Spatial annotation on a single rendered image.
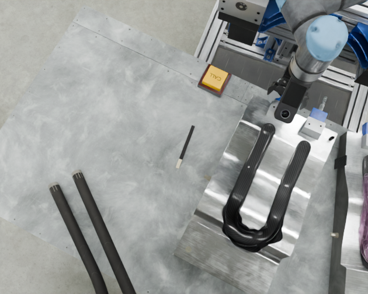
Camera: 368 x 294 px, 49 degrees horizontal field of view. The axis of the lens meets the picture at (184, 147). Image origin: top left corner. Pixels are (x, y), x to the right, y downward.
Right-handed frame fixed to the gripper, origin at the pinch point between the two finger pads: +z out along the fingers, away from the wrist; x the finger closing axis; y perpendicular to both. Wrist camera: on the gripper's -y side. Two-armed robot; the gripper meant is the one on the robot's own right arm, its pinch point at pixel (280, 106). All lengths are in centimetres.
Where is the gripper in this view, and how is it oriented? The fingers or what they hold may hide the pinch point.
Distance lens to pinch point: 112.5
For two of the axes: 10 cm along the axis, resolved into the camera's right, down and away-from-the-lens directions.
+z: -0.1, 2.5, 9.7
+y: 4.5, -8.6, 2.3
